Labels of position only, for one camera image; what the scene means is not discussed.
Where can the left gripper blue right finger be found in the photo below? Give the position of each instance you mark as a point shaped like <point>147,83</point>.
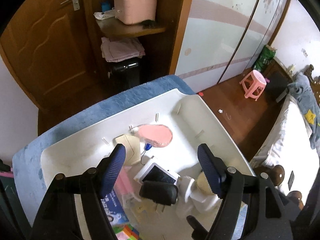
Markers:
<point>213,168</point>

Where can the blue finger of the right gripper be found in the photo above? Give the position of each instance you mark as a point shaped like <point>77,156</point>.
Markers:
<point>199,232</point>

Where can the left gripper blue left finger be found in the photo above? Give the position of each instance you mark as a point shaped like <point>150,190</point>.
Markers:
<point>110,168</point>

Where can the beige geometric box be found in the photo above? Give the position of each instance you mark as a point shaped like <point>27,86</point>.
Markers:
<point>132,147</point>

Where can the gold round compact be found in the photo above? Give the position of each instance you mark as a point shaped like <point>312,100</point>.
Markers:
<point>203,184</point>

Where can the pink hair roller clip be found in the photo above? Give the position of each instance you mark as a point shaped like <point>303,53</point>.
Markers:
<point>123,187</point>

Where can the white compact camera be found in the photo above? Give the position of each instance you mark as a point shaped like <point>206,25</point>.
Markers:
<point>152,169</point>

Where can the blue dental floss box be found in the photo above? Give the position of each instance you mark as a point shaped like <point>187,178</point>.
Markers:
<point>114,210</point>

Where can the clear acrylic specimen block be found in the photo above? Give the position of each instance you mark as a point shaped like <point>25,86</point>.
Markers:
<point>141,206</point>

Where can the black charger case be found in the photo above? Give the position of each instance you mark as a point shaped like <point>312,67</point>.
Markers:
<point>159,192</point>

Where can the pink correction tape dispenser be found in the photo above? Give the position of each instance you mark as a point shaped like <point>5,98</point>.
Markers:
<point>155,135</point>

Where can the colourful rubik's cube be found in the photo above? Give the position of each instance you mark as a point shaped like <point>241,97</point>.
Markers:
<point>126,232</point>

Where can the white plastic storage bin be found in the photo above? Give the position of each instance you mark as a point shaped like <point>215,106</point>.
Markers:
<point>165,224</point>

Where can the white patterned bedding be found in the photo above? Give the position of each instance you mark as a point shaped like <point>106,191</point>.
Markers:
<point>288,145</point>

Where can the blue plush table cloth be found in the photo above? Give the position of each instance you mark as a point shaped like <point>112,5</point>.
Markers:
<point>82,124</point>

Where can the pink plastic stool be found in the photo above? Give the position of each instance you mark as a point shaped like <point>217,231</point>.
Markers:
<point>253,84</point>

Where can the wooden corner shelf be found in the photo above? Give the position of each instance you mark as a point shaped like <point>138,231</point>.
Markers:
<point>161,39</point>

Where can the folded pink cloth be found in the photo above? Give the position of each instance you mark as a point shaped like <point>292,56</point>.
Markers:
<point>117,51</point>

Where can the blue star blanket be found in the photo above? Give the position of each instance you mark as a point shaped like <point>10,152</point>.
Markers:
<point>301,90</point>

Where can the green bag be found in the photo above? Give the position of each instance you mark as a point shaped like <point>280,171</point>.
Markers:
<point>266,55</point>

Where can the brown wooden door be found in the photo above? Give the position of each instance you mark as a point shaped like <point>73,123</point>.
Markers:
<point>47,50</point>

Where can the pink storage basket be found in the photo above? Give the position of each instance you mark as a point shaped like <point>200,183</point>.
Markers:
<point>135,11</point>

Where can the green chalkboard pink frame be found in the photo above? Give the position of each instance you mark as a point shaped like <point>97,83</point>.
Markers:
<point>14,224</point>

